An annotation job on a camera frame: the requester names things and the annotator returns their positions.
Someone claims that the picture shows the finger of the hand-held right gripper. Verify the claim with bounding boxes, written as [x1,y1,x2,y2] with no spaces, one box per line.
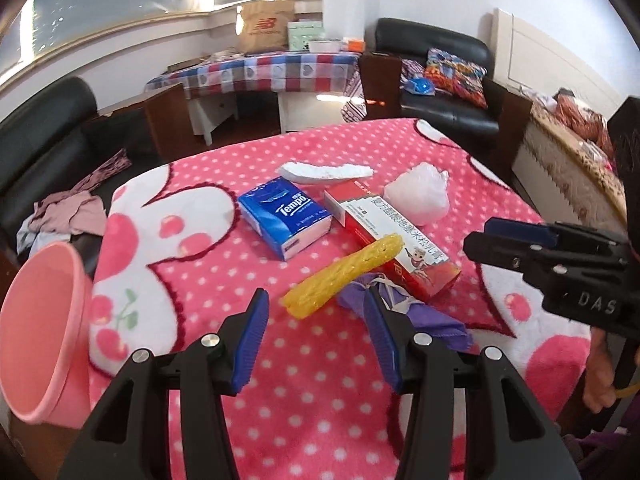
[462,231,557,282]
[483,217,628,261]

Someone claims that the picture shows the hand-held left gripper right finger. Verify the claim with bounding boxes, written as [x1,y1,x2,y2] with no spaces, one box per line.
[362,284,583,480]

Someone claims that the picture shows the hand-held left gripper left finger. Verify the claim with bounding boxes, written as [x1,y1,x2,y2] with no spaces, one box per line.
[57,287,271,480]

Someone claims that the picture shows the purple cloth pouch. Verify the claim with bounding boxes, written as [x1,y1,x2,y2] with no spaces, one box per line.
[337,272,473,353]

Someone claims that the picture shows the yellow foam net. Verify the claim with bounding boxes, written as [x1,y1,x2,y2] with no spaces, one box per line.
[281,233,403,320]

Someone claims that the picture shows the white plastic bag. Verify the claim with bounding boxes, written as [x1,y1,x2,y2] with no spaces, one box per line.
[383,162,451,227]

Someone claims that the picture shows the blue tissue pack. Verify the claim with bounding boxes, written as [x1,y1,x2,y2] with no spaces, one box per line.
[237,176,333,262]

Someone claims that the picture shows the red and white ointment box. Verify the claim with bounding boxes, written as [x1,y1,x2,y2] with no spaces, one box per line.
[324,180,462,303]

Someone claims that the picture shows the white foam piece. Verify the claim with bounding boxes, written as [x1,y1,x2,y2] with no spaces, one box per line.
[276,161,374,186]

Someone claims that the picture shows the pink plastic bucket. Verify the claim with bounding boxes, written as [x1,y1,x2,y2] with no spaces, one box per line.
[0,241,96,428]

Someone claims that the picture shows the person's right hand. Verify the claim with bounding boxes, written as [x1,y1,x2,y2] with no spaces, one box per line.
[582,330,626,413]

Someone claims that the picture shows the pink polka dot blanket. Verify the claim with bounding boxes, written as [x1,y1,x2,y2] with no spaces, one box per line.
[90,117,596,480]

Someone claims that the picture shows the red patterned quilt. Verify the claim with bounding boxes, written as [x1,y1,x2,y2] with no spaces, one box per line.
[552,87,616,161]

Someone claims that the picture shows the person's purple clothing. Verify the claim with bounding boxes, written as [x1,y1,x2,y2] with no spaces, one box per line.
[565,425,640,480]

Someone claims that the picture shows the colourful printed cushion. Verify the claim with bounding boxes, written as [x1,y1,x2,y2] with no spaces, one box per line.
[424,47,488,110]

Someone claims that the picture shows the bed with white headboard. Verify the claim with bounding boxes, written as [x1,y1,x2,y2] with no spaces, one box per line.
[492,7,640,241]

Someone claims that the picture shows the checked cloth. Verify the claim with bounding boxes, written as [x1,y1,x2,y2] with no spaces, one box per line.
[400,58,428,81]

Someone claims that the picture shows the pink garment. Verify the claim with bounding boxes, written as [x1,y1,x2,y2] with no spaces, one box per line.
[32,192,106,236]

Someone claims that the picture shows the dark patterned garment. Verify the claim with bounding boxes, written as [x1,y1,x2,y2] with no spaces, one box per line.
[70,149,132,196]

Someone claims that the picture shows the white desk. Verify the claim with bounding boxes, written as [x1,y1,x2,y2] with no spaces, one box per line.
[187,91,346,147]

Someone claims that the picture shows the light blue cloth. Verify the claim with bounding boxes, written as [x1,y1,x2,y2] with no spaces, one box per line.
[16,220,46,253]

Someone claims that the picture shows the plaid covered side table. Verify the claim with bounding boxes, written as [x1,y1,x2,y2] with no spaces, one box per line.
[145,50,363,121]

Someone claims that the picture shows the light green box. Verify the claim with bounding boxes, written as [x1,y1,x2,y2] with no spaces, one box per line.
[286,21,323,52]

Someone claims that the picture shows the black leather wooden-sided armchair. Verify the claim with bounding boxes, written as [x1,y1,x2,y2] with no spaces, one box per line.
[0,76,188,266]

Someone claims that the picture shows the brown paper bag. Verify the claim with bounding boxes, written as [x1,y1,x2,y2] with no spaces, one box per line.
[235,0,296,53]

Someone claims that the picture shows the large frosted window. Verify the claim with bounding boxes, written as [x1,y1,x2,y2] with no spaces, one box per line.
[20,0,216,61]

